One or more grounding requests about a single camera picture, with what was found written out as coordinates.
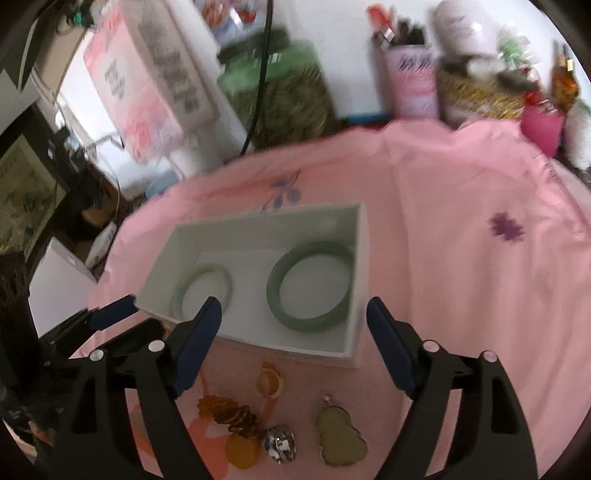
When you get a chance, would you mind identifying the yellow-green gourd pendant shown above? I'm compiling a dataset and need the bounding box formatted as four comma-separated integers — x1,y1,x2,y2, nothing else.
315,394,368,467

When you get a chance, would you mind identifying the pink floral cloth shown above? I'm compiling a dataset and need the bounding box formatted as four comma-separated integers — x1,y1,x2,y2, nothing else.
88,115,591,480

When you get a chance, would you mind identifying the white cream jar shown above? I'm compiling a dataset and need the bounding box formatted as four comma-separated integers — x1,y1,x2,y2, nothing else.
431,0,502,58

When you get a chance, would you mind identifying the amber glass bottle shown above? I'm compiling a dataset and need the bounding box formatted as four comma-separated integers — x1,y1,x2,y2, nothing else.
549,41,580,112

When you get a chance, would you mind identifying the pink plastic cup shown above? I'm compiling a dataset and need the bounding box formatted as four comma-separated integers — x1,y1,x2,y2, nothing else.
521,99,566,158

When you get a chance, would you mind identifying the pale blue plastic container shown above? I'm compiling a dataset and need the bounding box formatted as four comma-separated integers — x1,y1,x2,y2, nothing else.
147,173,180,197

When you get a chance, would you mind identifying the green and white packet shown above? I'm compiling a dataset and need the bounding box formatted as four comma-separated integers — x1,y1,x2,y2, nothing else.
499,28,532,65

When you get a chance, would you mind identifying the amber ring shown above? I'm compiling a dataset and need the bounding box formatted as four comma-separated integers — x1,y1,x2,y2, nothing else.
254,361,286,398

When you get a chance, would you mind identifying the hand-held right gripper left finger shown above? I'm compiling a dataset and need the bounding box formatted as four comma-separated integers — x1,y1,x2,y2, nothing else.
48,296,223,480

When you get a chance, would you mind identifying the amber bead bracelet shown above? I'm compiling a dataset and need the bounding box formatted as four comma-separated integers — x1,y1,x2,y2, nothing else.
198,394,262,438

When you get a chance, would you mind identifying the green jar of seeds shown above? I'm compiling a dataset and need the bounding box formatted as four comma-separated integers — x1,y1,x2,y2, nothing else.
217,28,340,148

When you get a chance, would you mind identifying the small white device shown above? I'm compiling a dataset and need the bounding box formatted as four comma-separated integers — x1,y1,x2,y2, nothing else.
85,224,118,271

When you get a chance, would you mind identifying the black cable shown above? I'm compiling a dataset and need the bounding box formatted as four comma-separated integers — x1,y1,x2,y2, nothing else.
240,0,273,155

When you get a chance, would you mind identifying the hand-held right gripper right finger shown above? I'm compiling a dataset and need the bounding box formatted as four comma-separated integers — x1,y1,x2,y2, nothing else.
367,296,539,480

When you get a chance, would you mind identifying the red comb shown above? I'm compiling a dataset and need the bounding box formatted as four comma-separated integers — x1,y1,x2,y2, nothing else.
367,4,393,33

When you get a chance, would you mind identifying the pink tissue pack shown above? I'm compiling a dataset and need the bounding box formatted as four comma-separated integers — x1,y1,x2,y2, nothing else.
83,0,220,162

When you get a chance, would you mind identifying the pink can pen holder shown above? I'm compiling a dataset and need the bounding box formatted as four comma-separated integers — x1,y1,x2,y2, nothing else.
381,44,439,121

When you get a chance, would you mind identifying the pale green jade bangle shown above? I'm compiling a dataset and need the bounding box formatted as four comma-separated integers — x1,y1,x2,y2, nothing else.
171,263,233,324

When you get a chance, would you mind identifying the yellow patterned round tin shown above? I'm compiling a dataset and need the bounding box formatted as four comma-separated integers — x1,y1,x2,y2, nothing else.
436,58,527,127

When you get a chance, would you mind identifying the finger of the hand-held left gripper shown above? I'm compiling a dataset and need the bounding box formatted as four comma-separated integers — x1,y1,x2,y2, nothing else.
69,318,166,361
38,295,138,347

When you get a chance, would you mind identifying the white rectangular box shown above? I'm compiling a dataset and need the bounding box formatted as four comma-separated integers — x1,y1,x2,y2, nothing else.
135,200,368,370

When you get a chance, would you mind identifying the orange disc pendant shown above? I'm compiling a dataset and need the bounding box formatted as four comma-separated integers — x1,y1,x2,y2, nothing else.
225,433,259,470

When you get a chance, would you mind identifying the bunch of pens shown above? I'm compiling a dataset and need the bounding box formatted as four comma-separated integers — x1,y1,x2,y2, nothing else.
390,16,432,47

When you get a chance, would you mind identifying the wide silver ring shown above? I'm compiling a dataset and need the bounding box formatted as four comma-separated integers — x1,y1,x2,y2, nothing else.
262,425,297,462

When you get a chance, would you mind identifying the white toilet paper roll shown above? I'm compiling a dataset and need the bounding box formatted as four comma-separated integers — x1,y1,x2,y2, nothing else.
171,138,232,178

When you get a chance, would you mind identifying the dark monitor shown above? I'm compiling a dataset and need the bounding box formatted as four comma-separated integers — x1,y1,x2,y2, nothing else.
0,18,51,90

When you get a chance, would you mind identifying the framed landscape picture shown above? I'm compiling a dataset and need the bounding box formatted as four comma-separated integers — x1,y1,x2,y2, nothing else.
0,134,70,254

